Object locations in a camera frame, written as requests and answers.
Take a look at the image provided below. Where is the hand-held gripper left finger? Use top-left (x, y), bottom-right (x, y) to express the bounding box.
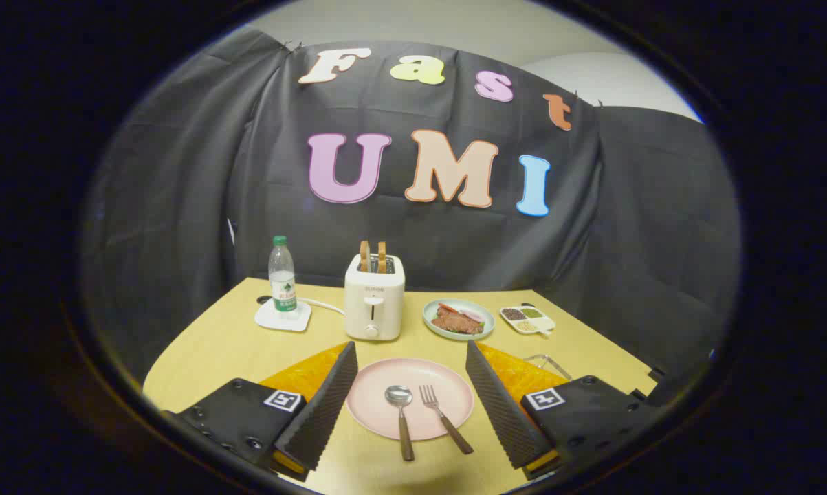
top-left (162, 340), bottom-right (360, 482)

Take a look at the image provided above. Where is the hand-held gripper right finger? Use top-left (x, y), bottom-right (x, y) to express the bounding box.
top-left (465, 340), bottom-right (668, 481)

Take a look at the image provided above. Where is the clear plastic stand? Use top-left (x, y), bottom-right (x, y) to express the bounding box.
top-left (522, 353), bottom-right (573, 381)

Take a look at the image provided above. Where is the pink plate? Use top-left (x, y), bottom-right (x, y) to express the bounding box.
top-left (346, 357), bottom-right (475, 441)

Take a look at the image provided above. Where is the white divided condiment dish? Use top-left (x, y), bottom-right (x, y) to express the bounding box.
top-left (500, 305), bottom-right (556, 336)

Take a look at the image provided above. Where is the white square coaster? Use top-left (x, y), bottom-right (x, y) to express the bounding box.
top-left (254, 298), bottom-right (312, 333)

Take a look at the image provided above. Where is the green plate with food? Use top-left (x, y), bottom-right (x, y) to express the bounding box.
top-left (422, 298), bottom-right (496, 342)

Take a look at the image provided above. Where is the white toaster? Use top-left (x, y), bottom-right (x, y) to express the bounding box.
top-left (344, 254), bottom-right (406, 342)

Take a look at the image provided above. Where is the clear water bottle green cap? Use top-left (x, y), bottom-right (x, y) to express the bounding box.
top-left (268, 236), bottom-right (298, 320)

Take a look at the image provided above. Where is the black backdrop cloth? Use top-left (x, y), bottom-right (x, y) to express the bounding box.
top-left (83, 26), bottom-right (742, 386)

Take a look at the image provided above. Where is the fork with wooden handle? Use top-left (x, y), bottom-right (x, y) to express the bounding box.
top-left (419, 384), bottom-right (474, 456)

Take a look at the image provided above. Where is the spoon with wooden handle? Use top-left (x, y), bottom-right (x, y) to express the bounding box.
top-left (384, 385), bottom-right (415, 462)

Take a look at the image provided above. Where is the white power cable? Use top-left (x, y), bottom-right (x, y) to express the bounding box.
top-left (296, 298), bottom-right (346, 316)

